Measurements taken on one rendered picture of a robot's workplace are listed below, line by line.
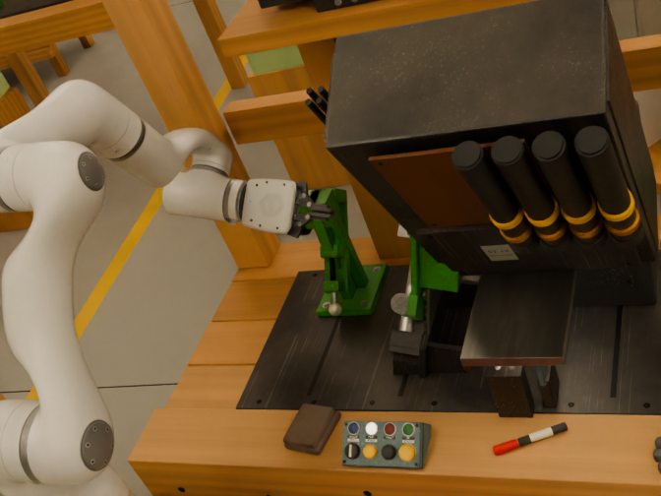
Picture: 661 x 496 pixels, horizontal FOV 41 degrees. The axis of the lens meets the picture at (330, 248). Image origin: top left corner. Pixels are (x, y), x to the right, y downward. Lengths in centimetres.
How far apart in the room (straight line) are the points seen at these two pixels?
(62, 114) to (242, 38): 42
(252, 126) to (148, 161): 55
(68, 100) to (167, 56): 55
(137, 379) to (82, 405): 227
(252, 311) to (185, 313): 168
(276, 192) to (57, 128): 45
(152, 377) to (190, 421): 167
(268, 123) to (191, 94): 19
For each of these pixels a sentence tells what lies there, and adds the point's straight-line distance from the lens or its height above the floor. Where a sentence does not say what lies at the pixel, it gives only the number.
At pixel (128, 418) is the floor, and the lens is 345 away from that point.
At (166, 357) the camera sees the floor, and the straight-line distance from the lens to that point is 360.
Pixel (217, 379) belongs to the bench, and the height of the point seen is 88.
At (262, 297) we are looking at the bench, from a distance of 212.
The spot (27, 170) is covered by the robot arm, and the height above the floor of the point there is 163.
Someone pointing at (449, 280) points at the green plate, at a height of 113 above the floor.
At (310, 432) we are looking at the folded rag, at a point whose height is 93.
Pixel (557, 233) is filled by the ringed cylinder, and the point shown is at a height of 134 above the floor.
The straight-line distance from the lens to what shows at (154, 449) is 188.
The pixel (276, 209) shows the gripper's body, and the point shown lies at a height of 126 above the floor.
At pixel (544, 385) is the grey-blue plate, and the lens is 157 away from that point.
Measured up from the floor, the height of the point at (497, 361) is 112.
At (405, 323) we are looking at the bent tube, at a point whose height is 99.
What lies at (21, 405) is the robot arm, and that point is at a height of 136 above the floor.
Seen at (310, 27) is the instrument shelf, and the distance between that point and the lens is 162.
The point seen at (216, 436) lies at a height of 90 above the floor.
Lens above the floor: 212
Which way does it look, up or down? 35 degrees down
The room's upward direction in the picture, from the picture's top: 23 degrees counter-clockwise
